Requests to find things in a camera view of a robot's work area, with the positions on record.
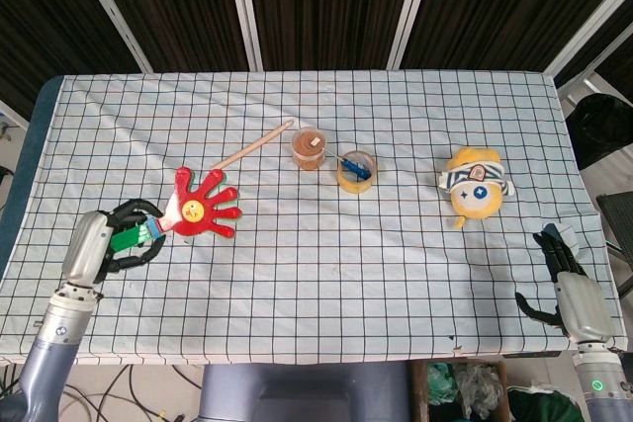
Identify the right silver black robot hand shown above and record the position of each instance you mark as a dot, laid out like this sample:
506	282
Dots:
581	303

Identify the white black checkered tablecloth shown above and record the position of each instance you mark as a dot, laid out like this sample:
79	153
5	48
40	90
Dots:
321	283

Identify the cardboard box with rubbish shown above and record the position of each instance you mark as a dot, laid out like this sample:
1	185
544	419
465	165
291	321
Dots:
460	387

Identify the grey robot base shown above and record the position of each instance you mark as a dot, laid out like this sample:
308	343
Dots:
306	392

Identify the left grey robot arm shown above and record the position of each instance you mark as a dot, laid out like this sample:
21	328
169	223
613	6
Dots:
54	338

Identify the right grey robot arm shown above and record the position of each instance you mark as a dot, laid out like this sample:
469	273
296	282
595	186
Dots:
605	387

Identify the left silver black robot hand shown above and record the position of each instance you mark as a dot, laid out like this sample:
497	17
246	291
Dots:
84	244

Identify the green bag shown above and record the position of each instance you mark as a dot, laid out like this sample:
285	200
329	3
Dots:
544	404

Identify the red hand-shaped clapper toy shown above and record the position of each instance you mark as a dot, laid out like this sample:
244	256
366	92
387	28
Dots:
203	209

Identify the clear jar of rubber bands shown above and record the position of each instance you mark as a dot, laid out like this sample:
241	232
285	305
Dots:
309	150

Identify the white double frame post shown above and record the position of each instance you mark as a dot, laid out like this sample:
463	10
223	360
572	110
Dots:
244	7

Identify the yellow plush toy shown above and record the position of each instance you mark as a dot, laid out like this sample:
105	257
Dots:
477	194

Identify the black waste bin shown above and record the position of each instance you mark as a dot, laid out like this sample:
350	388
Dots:
603	130

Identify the black plastic crate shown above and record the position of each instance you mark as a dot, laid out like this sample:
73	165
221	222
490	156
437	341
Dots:
620	229

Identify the wooden stick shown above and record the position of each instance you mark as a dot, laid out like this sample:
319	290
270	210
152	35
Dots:
252	145

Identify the yellow tape roll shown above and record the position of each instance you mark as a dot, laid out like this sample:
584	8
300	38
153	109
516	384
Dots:
356	186

